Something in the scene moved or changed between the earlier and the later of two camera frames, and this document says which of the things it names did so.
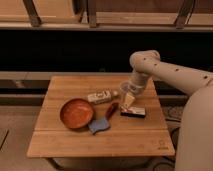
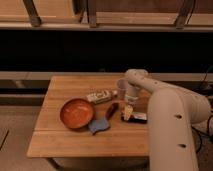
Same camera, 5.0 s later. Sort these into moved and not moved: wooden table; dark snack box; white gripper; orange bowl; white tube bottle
Moved: white gripper; dark snack box
Not moved: orange bowl; white tube bottle; wooden table
